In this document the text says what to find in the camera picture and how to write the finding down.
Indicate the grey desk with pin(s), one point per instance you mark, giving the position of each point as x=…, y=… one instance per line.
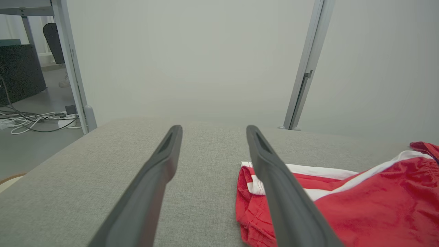
x=24, y=10

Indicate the red basketball shorts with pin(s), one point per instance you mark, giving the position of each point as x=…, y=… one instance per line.
x=377, y=212

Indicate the black office chair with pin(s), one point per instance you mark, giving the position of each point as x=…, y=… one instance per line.
x=53, y=41

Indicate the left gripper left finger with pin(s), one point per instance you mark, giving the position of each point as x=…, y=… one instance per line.
x=147, y=192

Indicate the black speckled cabinet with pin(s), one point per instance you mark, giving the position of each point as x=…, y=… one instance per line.
x=20, y=72

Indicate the black power adapter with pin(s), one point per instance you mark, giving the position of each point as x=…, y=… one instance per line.
x=70, y=109

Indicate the white shoe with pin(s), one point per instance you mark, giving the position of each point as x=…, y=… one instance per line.
x=64, y=82

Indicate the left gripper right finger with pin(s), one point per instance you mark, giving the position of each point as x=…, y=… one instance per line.
x=284, y=199

